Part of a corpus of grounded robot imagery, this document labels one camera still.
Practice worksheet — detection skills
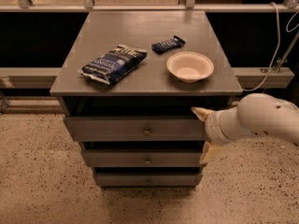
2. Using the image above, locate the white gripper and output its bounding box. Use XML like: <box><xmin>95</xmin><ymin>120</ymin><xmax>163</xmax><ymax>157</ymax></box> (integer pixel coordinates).
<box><xmin>192</xmin><ymin>106</ymin><xmax>232</xmax><ymax>165</ymax></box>

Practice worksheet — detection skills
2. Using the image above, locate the grey top drawer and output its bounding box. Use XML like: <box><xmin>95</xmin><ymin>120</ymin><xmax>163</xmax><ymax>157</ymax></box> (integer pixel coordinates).
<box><xmin>64</xmin><ymin>117</ymin><xmax>206</xmax><ymax>142</ymax></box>

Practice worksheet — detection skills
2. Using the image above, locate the grey drawer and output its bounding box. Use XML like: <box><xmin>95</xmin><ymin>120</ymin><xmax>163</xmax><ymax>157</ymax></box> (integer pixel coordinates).
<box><xmin>64</xmin><ymin>117</ymin><xmax>206</xmax><ymax>142</ymax></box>
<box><xmin>81</xmin><ymin>149</ymin><xmax>201</xmax><ymax>167</ymax></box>
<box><xmin>95</xmin><ymin>173</ymin><xmax>202</xmax><ymax>187</ymax></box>

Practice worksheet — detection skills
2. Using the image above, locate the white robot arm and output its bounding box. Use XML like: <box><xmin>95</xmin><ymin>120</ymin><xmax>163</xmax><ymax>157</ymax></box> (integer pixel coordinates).
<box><xmin>192</xmin><ymin>93</ymin><xmax>299</xmax><ymax>164</ymax></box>

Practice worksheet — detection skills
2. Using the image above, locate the grey wooden drawer cabinet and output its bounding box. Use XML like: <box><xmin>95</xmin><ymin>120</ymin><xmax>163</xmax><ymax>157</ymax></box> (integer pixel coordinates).
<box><xmin>50</xmin><ymin>10</ymin><xmax>241</xmax><ymax>179</ymax></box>

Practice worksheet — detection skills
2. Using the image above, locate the grey bottom drawer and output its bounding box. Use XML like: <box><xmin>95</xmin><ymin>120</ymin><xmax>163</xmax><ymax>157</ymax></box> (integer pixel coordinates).
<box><xmin>95</xmin><ymin>173</ymin><xmax>202</xmax><ymax>187</ymax></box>

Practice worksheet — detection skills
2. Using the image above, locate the grey middle drawer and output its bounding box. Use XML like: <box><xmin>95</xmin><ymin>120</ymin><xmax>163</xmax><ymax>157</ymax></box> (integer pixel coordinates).
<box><xmin>81</xmin><ymin>149</ymin><xmax>201</xmax><ymax>167</ymax></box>

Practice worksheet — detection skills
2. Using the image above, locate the white paper bowl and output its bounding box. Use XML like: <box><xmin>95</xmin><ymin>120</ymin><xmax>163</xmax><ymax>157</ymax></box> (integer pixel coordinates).
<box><xmin>166</xmin><ymin>51</ymin><xmax>214</xmax><ymax>83</ymax></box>

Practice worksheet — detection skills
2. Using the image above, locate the dark blue snack bar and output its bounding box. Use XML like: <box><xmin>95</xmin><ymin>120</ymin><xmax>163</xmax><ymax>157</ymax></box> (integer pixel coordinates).
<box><xmin>151</xmin><ymin>35</ymin><xmax>185</xmax><ymax>54</ymax></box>

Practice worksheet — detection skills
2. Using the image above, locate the blue chip bag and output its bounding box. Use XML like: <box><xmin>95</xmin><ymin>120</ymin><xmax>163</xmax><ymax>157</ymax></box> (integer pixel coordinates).
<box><xmin>78</xmin><ymin>45</ymin><xmax>148</xmax><ymax>85</ymax></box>

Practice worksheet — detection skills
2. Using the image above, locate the metal railing frame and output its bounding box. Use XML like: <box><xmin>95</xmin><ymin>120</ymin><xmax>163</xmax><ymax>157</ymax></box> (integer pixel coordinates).
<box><xmin>0</xmin><ymin>0</ymin><xmax>298</xmax><ymax>89</ymax></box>

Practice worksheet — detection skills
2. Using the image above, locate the white cable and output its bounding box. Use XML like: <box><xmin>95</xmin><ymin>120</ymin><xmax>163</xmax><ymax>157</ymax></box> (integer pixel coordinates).
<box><xmin>242</xmin><ymin>1</ymin><xmax>281</xmax><ymax>93</ymax></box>

